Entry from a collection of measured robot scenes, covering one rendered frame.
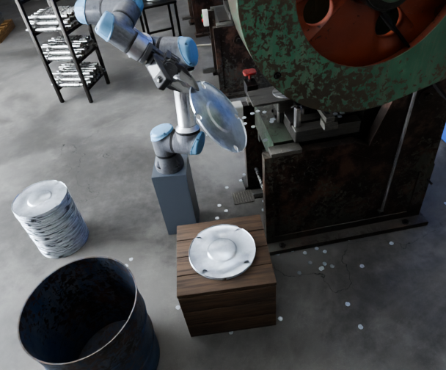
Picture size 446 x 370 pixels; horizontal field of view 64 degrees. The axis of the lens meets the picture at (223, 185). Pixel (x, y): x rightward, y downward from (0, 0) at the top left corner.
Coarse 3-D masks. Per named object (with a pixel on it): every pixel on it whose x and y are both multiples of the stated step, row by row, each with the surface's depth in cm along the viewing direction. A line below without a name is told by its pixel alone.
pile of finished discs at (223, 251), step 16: (224, 224) 165; (208, 240) 160; (224, 240) 158; (240, 240) 158; (192, 256) 154; (208, 256) 153; (224, 256) 151; (240, 256) 151; (208, 272) 147; (224, 272) 146; (240, 272) 145
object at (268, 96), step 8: (272, 88) 171; (248, 96) 169; (256, 96) 167; (264, 96) 166; (272, 96) 165; (280, 96) 164; (256, 104) 161; (264, 104) 162; (280, 104) 165; (288, 104) 166; (280, 112) 168; (280, 120) 171
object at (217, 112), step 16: (192, 96) 119; (208, 96) 127; (224, 96) 137; (208, 112) 122; (224, 112) 130; (208, 128) 117; (224, 128) 124; (240, 128) 135; (224, 144) 121; (240, 144) 129
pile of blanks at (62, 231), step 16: (64, 208) 193; (32, 224) 187; (48, 224) 189; (64, 224) 196; (80, 224) 209; (48, 240) 196; (64, 240) 202; (80, 240) 210; (48, 256) 207; (64, 256) 207
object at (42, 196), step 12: (48, 180) 205; (36, 192) 198; (48, 192) 197; (60, 192) 196; (12, 204) 193; (24, 204) 192; (36, 204) 190; (48, 204) 190; (24, 216) 185; (36, 216) 184
